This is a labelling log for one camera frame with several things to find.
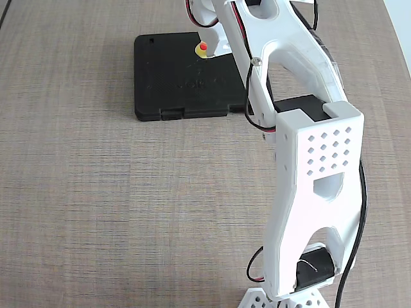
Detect black camera cable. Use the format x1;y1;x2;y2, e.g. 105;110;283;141
293;0;369;308

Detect red black white servo cable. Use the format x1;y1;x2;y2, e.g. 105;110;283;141
229;0;277;134
246;247;268;284

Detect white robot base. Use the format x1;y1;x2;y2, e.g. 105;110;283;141
240;287;329;308

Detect black plastic case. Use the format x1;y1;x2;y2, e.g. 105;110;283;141
134;31;255;122

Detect yellow rubber duck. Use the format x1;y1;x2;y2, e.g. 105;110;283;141
195;41;210;60

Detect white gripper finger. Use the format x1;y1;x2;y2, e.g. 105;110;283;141
197;27;232;59

